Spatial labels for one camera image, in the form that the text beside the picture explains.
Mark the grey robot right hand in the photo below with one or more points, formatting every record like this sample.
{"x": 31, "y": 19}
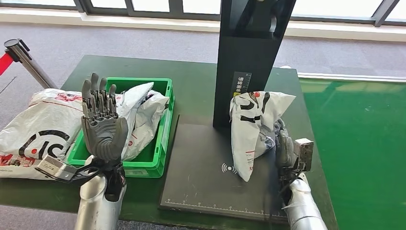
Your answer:
{"x": 285, "y": 152}

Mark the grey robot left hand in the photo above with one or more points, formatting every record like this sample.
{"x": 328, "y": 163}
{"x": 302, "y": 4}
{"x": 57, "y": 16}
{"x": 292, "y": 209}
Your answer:
{"x": 103, "y": 136}

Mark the small white parcel bag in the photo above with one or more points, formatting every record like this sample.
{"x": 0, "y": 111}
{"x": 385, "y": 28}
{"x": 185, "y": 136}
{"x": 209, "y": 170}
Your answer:
{"x": 149, "y": 120}

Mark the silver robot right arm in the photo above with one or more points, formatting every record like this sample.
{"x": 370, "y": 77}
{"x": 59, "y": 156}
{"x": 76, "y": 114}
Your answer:
{"x": 303, "y": 209}

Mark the large white parcel bag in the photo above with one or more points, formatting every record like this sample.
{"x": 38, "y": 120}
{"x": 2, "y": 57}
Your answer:
{"x": 31, "y": 127}

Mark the black inbound scanner machine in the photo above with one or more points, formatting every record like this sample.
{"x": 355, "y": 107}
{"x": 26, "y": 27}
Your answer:
{"x": 196, "y": 152}

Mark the red barrier belt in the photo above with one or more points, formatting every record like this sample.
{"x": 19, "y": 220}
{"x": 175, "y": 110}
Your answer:
{"x": 5, "y": 64}

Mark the green plastic crate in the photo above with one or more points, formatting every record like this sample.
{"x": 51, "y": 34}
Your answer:
{"x": 158, "y": 158}

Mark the black yellow ruler sticker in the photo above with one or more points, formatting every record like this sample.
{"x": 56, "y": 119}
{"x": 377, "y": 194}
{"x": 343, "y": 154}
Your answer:
{"x": 242, "y": 82}

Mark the dark green table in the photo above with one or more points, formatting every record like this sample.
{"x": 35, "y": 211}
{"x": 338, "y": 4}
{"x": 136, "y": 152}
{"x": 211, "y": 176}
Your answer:
{"x": 190, "y": 79}

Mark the white window sill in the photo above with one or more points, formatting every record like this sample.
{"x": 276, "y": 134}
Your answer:
{"x": 127, "y": 22}

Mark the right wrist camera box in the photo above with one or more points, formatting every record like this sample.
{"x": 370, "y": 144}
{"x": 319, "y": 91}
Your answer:
{"x": 304, "y": 152}

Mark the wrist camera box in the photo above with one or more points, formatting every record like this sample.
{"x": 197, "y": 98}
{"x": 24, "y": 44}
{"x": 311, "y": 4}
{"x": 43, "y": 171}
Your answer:
{"x": 304, "y": 152}
{"x": 55, "y": 168}

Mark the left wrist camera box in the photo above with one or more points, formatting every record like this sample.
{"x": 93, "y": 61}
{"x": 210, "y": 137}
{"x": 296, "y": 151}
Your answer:
{"x": 55, "y": 168}

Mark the silver stanchion post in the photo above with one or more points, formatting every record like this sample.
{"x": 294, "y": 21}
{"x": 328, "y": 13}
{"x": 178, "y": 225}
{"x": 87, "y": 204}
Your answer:
{"x": 30, "y": 64}

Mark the dark window frame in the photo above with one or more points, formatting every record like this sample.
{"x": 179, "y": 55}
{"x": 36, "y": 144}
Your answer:
{"x": 177, "y": 10}

